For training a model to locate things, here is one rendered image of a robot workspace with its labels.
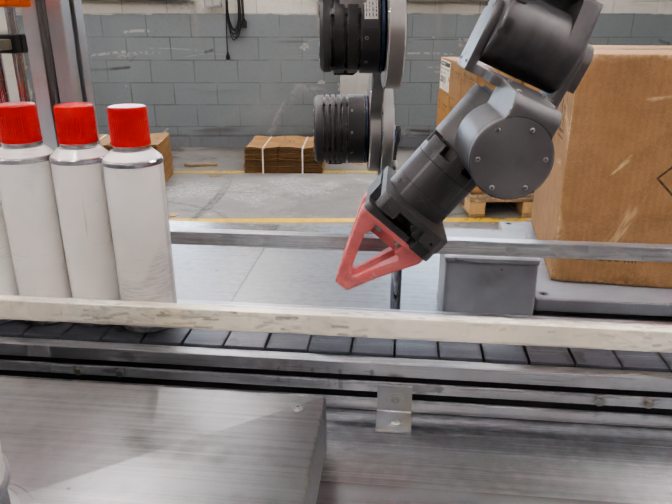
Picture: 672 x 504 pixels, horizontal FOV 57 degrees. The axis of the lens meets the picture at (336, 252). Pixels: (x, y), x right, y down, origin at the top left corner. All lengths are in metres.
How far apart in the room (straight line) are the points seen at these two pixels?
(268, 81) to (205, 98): 0.62
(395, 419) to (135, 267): 0.26
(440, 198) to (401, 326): 0.11
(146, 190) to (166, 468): 0.24
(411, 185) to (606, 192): 0.34
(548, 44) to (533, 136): 0.09
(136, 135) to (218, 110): 5.59
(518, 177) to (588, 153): 0.34
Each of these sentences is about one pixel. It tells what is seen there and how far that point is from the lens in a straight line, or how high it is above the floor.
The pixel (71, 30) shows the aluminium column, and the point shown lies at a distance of 0.75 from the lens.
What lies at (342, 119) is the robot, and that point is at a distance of 1.61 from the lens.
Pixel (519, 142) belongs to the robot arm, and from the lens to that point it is 0.44.
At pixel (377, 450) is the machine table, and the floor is 0.83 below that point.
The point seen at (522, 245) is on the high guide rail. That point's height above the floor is 0.96.
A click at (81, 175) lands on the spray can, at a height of 1.03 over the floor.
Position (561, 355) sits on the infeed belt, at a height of 0.88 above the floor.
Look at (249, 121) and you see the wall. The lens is 6.12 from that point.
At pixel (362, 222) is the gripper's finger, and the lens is 0.52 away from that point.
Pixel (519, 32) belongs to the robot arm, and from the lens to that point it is 0.50.
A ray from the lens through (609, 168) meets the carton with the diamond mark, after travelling 0.79.
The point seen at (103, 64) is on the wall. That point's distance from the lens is 6.37.
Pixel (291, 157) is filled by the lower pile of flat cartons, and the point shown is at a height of 0.13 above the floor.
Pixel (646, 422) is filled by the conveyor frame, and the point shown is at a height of 0.84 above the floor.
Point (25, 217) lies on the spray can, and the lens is 0.62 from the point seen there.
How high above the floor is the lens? 1.15
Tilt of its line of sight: 20 degrees down
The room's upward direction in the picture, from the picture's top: straight up
